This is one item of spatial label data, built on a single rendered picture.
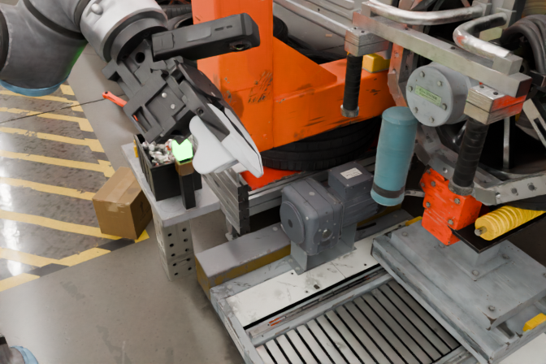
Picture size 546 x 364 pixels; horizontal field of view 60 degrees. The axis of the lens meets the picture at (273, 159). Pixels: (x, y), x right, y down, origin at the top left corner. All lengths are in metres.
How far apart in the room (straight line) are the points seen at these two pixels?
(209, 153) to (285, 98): 0.88
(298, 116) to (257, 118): 0.14
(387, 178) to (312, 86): 0.37
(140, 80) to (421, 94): 0.65
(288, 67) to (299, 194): 0.38
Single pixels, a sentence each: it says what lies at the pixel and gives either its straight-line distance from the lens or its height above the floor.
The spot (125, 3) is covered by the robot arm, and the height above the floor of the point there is 1.14.
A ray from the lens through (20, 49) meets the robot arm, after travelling 0.63.
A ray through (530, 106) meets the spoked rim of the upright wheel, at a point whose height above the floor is 0.80.
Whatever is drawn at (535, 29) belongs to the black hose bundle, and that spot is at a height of 1.03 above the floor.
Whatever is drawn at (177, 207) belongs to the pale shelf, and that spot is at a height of 0.45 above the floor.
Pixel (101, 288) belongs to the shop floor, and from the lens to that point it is 1.80.
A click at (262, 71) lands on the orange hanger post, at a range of 1.28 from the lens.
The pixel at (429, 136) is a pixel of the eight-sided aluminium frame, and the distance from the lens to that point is 1.35.
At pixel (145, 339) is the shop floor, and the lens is 1.62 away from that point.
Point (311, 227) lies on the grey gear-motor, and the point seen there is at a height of 0.36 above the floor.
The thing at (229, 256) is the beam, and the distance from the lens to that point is 1.63.
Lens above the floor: 1.29
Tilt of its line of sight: 34 degrees down
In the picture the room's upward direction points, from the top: straight up
